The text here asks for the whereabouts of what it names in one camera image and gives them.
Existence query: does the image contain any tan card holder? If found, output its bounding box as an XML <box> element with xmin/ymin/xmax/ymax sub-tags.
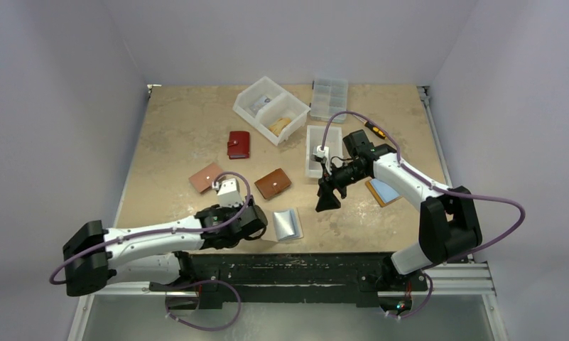
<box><xmin>365</xmin><ymin>179</ymin><xmax>401</xmax><ymax>207</ymax></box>

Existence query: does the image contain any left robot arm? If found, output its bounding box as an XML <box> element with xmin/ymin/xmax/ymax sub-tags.
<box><xmin>62</xmin><ymin>202</ymin><xmax>269</xmax><ymax>297</ymax></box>

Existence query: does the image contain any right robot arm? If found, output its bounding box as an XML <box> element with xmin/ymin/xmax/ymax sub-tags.
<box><xmin>312</xmin><ymin>131</ymin><xmax>482</xmax><ymax>289</ymax></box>

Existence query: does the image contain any brown card holder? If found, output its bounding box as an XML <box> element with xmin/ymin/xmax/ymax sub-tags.
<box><xmin>254</xmin><ymin>168</ymin><xmax>292</xmax><ymax>200</ymax></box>

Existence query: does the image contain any pink card holder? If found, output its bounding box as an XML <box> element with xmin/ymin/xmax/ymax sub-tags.
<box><xmin>188</xmin><ymin>163</ymin><xmax>223</xmax><ymax>194</ymax></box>

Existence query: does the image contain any red card holder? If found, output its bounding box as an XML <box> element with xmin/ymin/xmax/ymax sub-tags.
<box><xmin>227</xmin><ymin>131</ymin><xmax>250</xmax><ymax>160</ymax></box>

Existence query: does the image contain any card in bin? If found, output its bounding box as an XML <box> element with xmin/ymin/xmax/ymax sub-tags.
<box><xmin>248</xmin><ymin>95</ymin><xmax>271</xmax><ymax>116</ymax></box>

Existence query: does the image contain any yellow black screwdriver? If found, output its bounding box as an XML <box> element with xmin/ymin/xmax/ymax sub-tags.
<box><xmin>364</xmin><ymin>121</ymin><xmax>386</xmax><ymax>140</ymax></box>

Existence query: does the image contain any white small bin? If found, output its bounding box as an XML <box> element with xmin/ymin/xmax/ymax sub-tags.
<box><xmin>305</xmin><ymin>125</ymin><xmax>344</xmax><ymax>179</ymax></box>

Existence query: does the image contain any clear compartment organizer box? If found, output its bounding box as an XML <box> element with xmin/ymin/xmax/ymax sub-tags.
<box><xmin>309</xmin><ymin>77</ymin><xmax>349</xmax><ymax>121</ymax></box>

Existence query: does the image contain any yellow item in bin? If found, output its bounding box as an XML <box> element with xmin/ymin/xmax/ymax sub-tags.
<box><xmin>268</xmin><ymin>117</ymin><xmax>292</xmax><ymax>136</ymax></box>

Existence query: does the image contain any white divided bin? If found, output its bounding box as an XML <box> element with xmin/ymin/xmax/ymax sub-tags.
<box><xmin>232</xmin><ymin>76</ymin><xmax>310</xmax><ymax>146</ymax></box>

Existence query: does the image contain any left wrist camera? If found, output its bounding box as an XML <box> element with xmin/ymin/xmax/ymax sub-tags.
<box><xmin>212</xmin><ymin>178</ymin><xmax>244</xmax><ymax>207</ymax></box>

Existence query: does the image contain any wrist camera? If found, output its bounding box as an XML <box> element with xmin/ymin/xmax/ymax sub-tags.
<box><xmin>312</xmin><ymin>145</ymin><xmax>330</xmax><ymax>166</ymax></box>
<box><xmin>212</xmin><ymin>178</ymin><xmax>244</xmax><ymax>207</ymax></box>

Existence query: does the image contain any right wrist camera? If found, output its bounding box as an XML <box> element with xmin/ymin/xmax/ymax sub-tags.
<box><xmin>312</xmin><ymin>145</ymin><xmax>330</xmax><ymax>166</ymax></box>

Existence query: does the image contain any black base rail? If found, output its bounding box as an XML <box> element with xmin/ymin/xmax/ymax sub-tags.
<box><xmin>125</xmin><ymin>252</ymin><xmax>428</xmax><ymax>311</ymax></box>

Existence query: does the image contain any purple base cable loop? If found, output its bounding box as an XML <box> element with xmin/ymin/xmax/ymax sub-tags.
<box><xmin>164</xmin><ymin>277</ymin><xmax>243</xmax><ymax>332</ymax></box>

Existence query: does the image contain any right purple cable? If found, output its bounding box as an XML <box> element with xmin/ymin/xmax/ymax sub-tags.
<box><xmin>320</xmin><ymin>110</ymin><xmax>527</xmax><ymax>271</ymax></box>

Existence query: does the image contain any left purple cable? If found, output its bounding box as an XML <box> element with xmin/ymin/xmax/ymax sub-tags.
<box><xmin>48</xmin><ymin>171</ymin><xmax>253</xmax><ymax>286</ymax></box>

